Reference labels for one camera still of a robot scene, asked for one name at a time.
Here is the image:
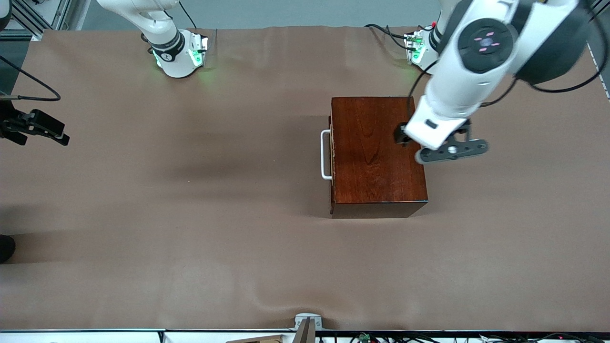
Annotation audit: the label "dark brown wooden cabinet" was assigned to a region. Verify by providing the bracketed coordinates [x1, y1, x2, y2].
[330, 96, 428, 219]

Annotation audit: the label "light wooden board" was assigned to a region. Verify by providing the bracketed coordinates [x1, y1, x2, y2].
[225, 334, 285, 343]

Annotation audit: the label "grey metal clamp bracket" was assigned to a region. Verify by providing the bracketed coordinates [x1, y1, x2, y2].
[293, 313, 324, 343]

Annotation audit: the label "black left arm base cables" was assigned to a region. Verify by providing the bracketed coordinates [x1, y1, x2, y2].
[365, 23, 410, 50]

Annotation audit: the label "aluminium frame structure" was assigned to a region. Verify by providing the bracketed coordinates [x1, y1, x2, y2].
[10, 0, 72, 42]

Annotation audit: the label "black right arm base cable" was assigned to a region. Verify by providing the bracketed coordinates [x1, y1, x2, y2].
[179, 0, 197, 29]

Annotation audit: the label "brown table cover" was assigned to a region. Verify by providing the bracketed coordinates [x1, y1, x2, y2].
[0, 25, 610, 333]

